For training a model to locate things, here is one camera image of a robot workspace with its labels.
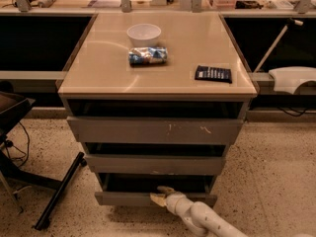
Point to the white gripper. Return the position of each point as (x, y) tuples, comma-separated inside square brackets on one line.
[(172, 201)]

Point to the grey bottom drawer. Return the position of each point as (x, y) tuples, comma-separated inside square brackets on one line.
[(135, 189)]

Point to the grey drawer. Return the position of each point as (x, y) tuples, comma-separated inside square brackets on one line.
[(155, 165), (218, 131), (135, 189)]

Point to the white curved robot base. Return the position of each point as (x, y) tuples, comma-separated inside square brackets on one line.
[(289, 79)]

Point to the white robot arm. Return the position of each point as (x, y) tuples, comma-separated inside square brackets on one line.
[(196, 215)]

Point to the grey middle drawer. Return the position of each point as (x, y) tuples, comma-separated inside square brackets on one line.
[(155, 165)]

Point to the grey drawer cabinet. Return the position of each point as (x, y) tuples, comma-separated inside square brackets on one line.
[(102, 84)]

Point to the grey top drawer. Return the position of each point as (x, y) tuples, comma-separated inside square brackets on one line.
[(218, 131)]

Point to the blue white snack bag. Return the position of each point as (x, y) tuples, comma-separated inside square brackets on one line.
[(147, 55)]

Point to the white bowl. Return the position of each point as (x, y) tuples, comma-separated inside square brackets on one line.
[(143, 35)]

